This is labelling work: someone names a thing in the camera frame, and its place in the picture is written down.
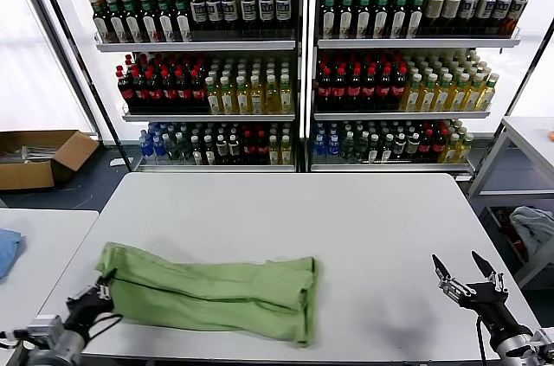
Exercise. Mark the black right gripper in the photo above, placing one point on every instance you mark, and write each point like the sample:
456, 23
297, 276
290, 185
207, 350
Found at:
487, 301

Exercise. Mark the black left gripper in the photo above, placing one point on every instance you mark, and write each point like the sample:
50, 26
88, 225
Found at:
91, 310

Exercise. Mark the green printed t-shirt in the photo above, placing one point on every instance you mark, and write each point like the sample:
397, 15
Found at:
208, 292

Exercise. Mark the red cloth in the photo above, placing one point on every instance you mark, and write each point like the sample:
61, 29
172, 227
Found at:
518, 246

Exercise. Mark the grey laundry bin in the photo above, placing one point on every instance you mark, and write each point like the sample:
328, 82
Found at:
493, 227

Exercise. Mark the pale grey-blue cloth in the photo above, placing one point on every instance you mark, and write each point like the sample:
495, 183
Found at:
534, 227

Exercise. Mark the blue folded cloth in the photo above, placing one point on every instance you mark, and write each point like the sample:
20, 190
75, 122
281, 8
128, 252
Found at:
8, 253

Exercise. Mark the white floor scrap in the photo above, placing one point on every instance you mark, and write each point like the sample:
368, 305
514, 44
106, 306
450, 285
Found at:
116, 162

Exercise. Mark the brown cardboard box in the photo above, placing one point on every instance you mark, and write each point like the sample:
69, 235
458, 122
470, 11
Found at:
26, 175

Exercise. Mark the small red cap cola bottle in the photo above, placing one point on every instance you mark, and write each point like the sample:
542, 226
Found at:
262, 149
439, 145
426, 145
249, 149

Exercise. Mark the small dark bottle white cap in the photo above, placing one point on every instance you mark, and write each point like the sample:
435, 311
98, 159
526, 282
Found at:
374, 149
209, 152
233, 149
387, 147
197, 152
400, 145
413, 145
222, 149

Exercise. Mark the small blue drink bottle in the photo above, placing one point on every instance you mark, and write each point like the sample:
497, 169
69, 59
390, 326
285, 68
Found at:
146, 149
158, 149
333, 147
319, 147

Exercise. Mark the clear plastic packets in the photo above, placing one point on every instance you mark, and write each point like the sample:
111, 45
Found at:
30, 154

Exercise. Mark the white metal side table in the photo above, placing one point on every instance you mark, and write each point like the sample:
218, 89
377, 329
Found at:
528, 134

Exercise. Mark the small green water bottle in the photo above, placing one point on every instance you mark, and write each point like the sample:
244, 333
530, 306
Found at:
360, 147
184, 150
347, 147
173, 149

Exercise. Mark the grey metal shelf unit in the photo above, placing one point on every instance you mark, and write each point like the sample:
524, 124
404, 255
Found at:
195, 46
411, 43

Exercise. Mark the green cap tea bottle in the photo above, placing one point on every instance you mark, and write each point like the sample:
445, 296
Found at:
166, 27
150, 27
380, 20
414, 20
182, 27
329, 20
102, 28
345, 20
117, 27
133, 27
397, 20
363, 20

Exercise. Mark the dark bottle blue white label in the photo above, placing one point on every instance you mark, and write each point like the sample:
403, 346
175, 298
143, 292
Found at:
468, 9
214, 11
198, 11
249, 10
502, 9
266, 10
485, 9
282, 9
229, 10

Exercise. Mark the dark bottle beige label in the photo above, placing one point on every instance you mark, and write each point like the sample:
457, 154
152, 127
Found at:
434, 9
451, 9

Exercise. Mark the reddish tea bottle white cap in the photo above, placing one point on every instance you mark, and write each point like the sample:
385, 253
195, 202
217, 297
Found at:
517, 11

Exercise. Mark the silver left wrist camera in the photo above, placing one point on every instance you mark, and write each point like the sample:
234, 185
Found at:
45, 327

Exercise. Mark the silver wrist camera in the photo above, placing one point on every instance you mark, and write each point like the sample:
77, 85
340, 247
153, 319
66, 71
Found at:
45, 327
546, 342

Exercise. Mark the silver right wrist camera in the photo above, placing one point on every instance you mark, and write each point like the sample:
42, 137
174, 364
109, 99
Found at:
546, 342

